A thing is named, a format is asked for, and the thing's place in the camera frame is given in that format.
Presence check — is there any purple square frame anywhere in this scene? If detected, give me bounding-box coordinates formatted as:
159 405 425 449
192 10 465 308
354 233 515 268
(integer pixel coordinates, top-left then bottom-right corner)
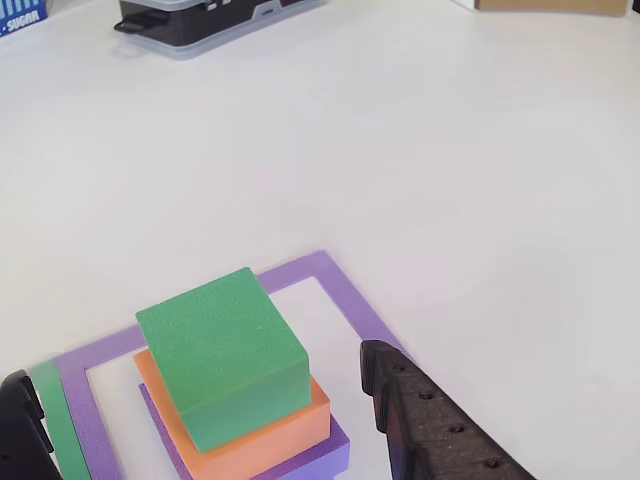
52 249 416 480

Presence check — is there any large purple block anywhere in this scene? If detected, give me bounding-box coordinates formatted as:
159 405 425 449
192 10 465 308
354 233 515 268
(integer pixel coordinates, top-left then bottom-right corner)
138 382 351 480

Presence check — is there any orange block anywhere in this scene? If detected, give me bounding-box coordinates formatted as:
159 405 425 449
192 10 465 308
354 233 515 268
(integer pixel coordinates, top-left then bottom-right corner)
132 349 332 480

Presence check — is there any green block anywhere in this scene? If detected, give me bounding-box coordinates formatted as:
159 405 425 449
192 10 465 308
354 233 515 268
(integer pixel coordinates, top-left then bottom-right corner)
134 267 312 454

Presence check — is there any green square frame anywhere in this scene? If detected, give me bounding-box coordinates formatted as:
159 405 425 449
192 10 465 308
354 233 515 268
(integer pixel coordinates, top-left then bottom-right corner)
30 359 94 480

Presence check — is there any blue box with white print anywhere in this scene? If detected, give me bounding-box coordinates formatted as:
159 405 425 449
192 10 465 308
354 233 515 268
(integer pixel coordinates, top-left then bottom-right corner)
0 0 49 39

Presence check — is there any black clear plastic case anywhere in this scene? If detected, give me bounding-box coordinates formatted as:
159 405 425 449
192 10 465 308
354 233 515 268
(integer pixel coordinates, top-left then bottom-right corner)
113 0 331 61

